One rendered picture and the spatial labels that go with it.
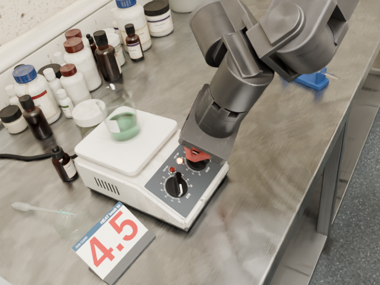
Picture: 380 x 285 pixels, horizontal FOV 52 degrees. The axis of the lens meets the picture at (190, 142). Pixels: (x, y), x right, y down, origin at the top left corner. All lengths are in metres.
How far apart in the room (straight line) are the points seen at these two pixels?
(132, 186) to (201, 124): 0.14
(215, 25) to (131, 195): 0.27
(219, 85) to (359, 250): 1.11
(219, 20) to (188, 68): 0.44
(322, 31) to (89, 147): 0.36
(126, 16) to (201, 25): 0.50
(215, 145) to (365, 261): 1.03
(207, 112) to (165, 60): 0.49
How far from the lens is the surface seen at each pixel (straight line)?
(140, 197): 0.55
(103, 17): 1.07
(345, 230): 1.49
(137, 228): 0.57
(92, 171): 0.59
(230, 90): 0.42
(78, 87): 0.83
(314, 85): 0.79
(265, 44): 0.39
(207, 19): 0.46
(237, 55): 0.42
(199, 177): 0.57
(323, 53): 0.42
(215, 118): 0.45
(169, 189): 0.54
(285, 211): 0.57
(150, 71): 0.90
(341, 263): 1.42
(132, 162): 0.55
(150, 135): 0.58
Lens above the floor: 1.21
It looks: 42 degrees down
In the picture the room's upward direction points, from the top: 11 degrees counter-clockwise
